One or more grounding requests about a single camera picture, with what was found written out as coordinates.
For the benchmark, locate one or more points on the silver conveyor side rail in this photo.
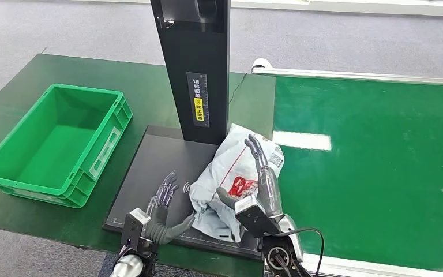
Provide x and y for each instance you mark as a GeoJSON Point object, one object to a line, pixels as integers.
{"type": "Point", "coordinates": [378, 267]}
{"type": "Point", "coordinates": [359, 75]}

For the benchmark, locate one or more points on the white plastic mailer package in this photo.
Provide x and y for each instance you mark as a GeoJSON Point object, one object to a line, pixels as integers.
{"type": "Point", "coordinates": [229, 168]}

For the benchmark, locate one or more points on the white conveyor end roller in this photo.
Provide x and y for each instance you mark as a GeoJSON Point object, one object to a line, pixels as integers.
{"type": "Point", "coordinates": [260, 63]}

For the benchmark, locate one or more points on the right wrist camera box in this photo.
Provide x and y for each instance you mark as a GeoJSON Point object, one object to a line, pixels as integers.
{"type": "Point", "coordinates": [256, 218]}

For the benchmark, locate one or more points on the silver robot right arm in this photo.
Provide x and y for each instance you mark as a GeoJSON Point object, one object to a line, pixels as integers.
{"type": "Point", "coordinates": [286, 248]}

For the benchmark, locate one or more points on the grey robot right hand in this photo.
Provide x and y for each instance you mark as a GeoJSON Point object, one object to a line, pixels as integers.
{"type": "Point", "coordinates": [269, 191]}

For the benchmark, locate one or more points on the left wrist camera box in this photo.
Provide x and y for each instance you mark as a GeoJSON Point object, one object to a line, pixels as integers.
{"type": "Point", "coordinates": [135, 227]}

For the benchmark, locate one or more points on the black weighing device with column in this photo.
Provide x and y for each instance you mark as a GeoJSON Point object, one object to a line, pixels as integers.
{"type": "Point", "coordinates": [191, 95]}

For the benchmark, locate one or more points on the green conveyor belt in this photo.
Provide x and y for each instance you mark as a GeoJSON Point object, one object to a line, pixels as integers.
{"type": "Point", "coordinates": [378, 126]}

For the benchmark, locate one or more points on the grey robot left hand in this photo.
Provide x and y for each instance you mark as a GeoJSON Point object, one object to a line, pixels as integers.
{"type": "Point", "coordinates": [160, 225]}

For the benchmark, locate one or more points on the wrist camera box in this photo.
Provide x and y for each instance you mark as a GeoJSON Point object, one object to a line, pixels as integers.
{"type": "Point", "coordinates": [256, 218]}
{"type": "Point", "coordinates": [135, 227]}

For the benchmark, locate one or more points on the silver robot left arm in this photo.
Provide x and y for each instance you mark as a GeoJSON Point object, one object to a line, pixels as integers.
{"type": "Point", "coordinates": [131, 264]}

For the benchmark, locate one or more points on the green plastic crate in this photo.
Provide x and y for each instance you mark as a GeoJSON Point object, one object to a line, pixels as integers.
{"type": "Point", "coordinates": [53, 141]}

